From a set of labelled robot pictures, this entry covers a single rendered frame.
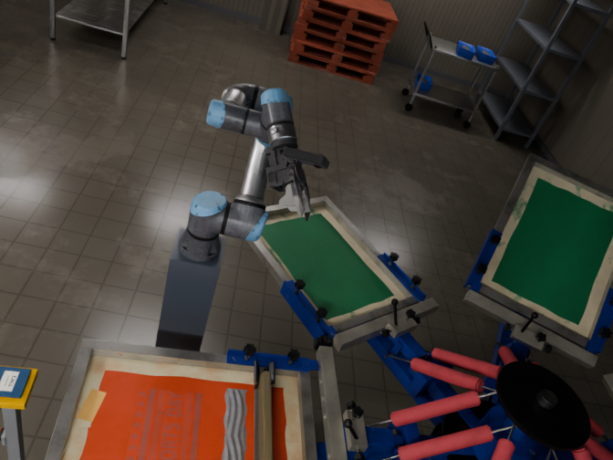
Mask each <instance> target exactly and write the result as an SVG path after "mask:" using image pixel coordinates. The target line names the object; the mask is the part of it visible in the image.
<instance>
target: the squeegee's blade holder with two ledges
mask: <svg viewBox="0 0 613 460"><path fill-rule="evenodd" d="M254 460H259V454H258V389H255V390H254Z"/></svg>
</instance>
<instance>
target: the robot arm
mask: <svg viewBox="0 0 613 460"><path fill-rule="evenodd" d="M292 109H293V100H292V97H291V96H290V95H288V94H287V93H286V91H285V90H284V89H280V88H272V89H267V88H264V87H260V86H256V85H255V84H249V83H241V84H234V85H232V86H230V87H228V88H227V89H226V90H225V91H224V92H223V95H222V100H218V99H213V100H212V101H211V103H210V106H209V109H208V113H207V119H206V121H207V123H208V124H209V125H211V126H214V127H216V128H218V129H219V128H221V129H224V130H228V131H234V132H237V133H241V134H243V135H247V136H251V137H254V138H253V142H252V146H251V150H250V153H249V158H248V162H247V165H246V169H245V173H244V179H243V184H242V188H241V192H240V194H239V195H238V196H236V197H235V198H234V202H233V203H229V202H227V200H226V198H225V196H224V195H222V194H221V193H217V192H213V191H206V192H202V193H198V194H197V195H195V196H194V198H193V199H192V205H191V207H190V214H189V220H188V224H187V228H186V230H185V231H184V233H183V234H182V236H181V238H180V242H179V249H180V251H181V253H182V254H183V255H184V256H185V257H187V258H189V259H191V260H193V261H197V262H208V261H212V260H214V259H215V258H216V257H218V256H219V254H220V250H221V242H220V236H219V234H221V235H228V236H231V237H236V238H240V239H243V240H248V241H257V240H258V239H259V238H260V236H261V234H262V232H263V230H264V227H265V223H266V220H267V217H268V215H269V213H268V212H267V211H266V210H265V208H266V205H265V203H264V197H265V189H266V186H267V182H268V184H269V187H272V188H273V189H275V190H277V191H278V192H279V193H282V192H284V191H286V194H285V195H284V196H283V197H282V198H281V199H280V200H279V204H280V205H281V206H288V209H289V210H290V211H292V212H297V213H298V216H299V218H301V217H302V215H303V213H304V212H305V218H306V220H307V221H309V217H310V214H311V210H310V197H309V191H308V187H307V179H306V176H305V172H304V169H303V167H302V163H303V164H307V165H311V166H314V167H316V168H318V169H325V170H326V169H327V168H328V166H329V160H328V159H327V158H326V156H324V155H323V154H316V153H313V152H306V151H302V150H299V149H298V148H297V147H298V146H297V137H296V129H295V125H294V121H293V116H292Z"/></svg>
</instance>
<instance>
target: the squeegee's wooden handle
mask: <svg viewBox="0 0 613 460"><path fill-rule="evenodd" d="M258 454H259V460H273V429H272V393H271V372H270V371H263V372H262V374H261V377H260V379H259V383H258Z"/></svg>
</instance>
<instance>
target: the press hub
mask: <svg viewBox="0 0 613 460"><path fill-rule="evenodd" d="M495 385H496V392H497V396H498V399H499V401H500V403H499V404H494V403H492V402H487V401H484V400H480V401H481V403H480V405H479V406H475V407H472V408H470V409H471V410H472V411H473V412H474V414H475V415H476V416H477V417H478V418H479V419H480V420H481V421H480V422H479V423H478V424H477V425H475V426H474V428H475V427H479V426H483V425H488V426H490V427H491V430H492V431H493V430H497V429H501V428H505V427H508V426H512V425H513V423H514V424H515V425H516V426H517V427H516V428H514V430H513V433H512V436H511V438H510V441H511V442H512V443H513V444H514V446H515V449H514V453H513V455H512V458H511V460H536V458H537V457H538V456H539V455H541V454H542V452H543V450H544V446H546V447H548V448H551V449H555V450H557V451H574V450H577V449H578V448H580V447H581V446H582V445H584V444H585V443H586V442H587V440H588V438H589V436H590V431H591V426H590V420H589V416H588V414H587V410H586V408H585V406H584V404H583V403H582V402H581V400H580V399H579V397H578V396H577V394H576V393H575V392H574V391H573V389H572V388H571V387H570V386H569V385H568V384H567V383H566V382H564V381H563V380H562V379H561V378H560V377H558V376H557V375H556V374H554V373H553V372H551V371H550V370H548V369H546V368H544V367H542V366H539V365H537V364H534V363H532V362H527V361H513V362H510V363H508V364H506V365H505V366H503V368H502V369H501V370H500V371H499V373H498V375H497V378H496V384H495ZM468 429H472V428H471V427H470V426H469V425H468V424H467V423H466V422H465V421H464V420H463V418H462V417H461V416H460V415H459V414H458V413H457V412H454V413H447V414H446V415H445V416H444V419H443V421H442V424H441V423H438V424H437V425H436V426H435V428H434V429H433V431H432V432H431V435H434V436H444V435H447V434H454V433H457V432H460V431H464V430H468ZM510 431H511V429H509V430H505V431H502V432H498V433H494V434H493V436H494V439H493V440H492V442H488V443H484V444H478V445H474V446H473V450H474V452H475V454H476V455H455V454H449V455H447V458H448V460H491V459H492V456H493V453H494V449H495V447H496V445H497V443H498V440H499V439H502V438H504V439H507V438H508V435H509V433H510Z"/></svg>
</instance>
